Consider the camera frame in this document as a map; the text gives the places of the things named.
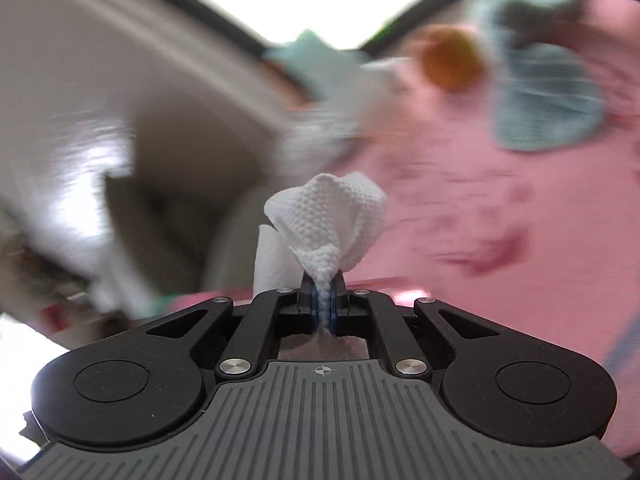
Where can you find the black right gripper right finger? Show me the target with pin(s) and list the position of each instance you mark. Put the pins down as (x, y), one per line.
(345, 309)

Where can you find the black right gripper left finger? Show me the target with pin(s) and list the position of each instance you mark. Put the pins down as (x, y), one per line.
(298, 311)

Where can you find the white textured wipe cloth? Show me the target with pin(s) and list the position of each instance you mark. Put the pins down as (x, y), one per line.
(319, 229)

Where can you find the crumpled clear plastic bag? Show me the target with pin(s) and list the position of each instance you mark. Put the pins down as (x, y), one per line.
(311, 144)

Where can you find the pink dalmatian print towel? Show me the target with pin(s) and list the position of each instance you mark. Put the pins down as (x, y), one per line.
(546, 243)

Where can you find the frosted bottle with mint lid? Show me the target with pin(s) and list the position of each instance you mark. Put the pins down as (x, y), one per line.
(347, 83)

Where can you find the orange apple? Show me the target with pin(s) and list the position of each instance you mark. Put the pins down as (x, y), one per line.
(450, 58)

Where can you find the teal knitted cloth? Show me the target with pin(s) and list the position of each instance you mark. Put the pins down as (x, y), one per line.
(545, 97)

